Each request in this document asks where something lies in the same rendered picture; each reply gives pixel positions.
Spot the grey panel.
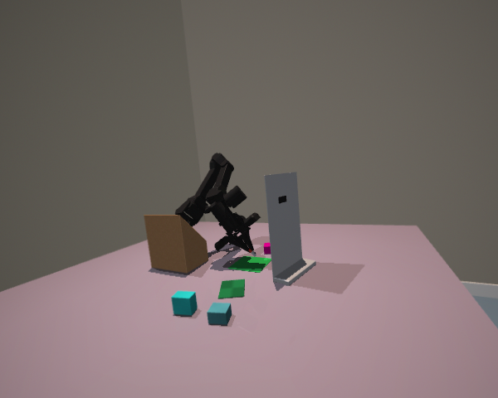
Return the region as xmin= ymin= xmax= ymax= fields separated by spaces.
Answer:
xmin=265 ymin=172 xmax=316 ymax=286

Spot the teal cube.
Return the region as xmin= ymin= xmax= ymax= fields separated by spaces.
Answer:
xmin=207 ymin=303 xmax=232 ymax=324
xmin=171 ymin=291 xmax=198 ymax=315

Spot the dark green flat square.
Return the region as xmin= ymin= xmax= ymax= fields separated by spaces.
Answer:
xmin=218 ymin=279 xmax=245 ymax=299

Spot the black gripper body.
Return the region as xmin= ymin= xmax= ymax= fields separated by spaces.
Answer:
xmin=214 ymin=211 xmax=260 ymax=251

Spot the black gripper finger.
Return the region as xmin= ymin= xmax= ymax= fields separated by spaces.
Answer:
xmin=229 ymin=236 xmax=250 ymax=253
xmin=240 ymin=227 xmax=254 ymax=251

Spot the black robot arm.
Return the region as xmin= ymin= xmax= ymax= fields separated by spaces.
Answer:
xmin=175 ymin=153 xmax=247 ymax=227

